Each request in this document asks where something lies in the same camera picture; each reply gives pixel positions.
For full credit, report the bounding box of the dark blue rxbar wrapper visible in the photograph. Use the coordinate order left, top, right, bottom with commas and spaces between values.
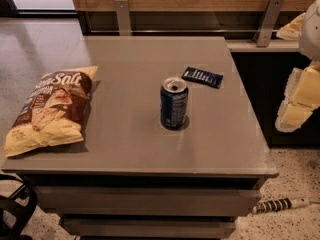
182, 67, 223, 89

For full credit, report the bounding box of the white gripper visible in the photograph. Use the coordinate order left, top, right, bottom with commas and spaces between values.
275, 60, 320, 133

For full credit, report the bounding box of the black chair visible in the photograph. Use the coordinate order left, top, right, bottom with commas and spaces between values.
0, 174, 38, 240

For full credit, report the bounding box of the brown sea salt chip bag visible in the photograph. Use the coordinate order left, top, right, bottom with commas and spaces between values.
4, 66, 98, 157

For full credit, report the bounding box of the grey drawer cabinet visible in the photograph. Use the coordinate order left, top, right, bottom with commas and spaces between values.
3, 37, 277, 240

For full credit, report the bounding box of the striped black white rod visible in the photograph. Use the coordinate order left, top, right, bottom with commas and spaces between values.
252, 198, 310, 214

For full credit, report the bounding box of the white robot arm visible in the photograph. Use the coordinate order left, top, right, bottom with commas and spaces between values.
275, 0, 320, 133

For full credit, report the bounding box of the left metal bracket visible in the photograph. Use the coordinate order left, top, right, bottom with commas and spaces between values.
115, 0, 132, 36

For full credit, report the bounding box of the blue soda can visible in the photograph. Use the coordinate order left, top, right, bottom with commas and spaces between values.
160, 77, 189, 130

